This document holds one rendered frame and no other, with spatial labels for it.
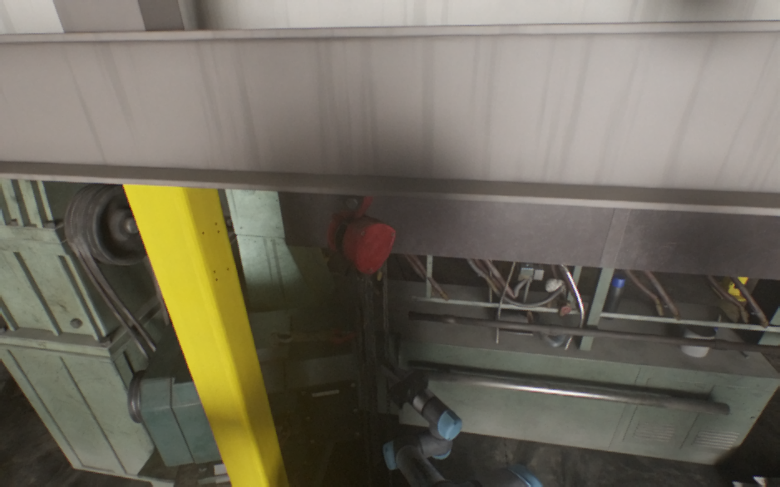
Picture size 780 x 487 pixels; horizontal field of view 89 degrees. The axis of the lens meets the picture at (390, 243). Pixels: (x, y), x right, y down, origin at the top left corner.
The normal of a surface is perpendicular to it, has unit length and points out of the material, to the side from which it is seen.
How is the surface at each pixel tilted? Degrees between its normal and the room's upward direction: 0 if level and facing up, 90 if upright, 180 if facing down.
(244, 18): 90
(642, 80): 90
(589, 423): 90
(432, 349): 90
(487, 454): 0
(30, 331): 0
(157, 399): 45
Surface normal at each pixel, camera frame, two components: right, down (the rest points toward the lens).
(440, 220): -0.17, 0.48
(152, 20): 0.99, 0.07
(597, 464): -0.02, -0.88
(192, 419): 0.18, 0.48
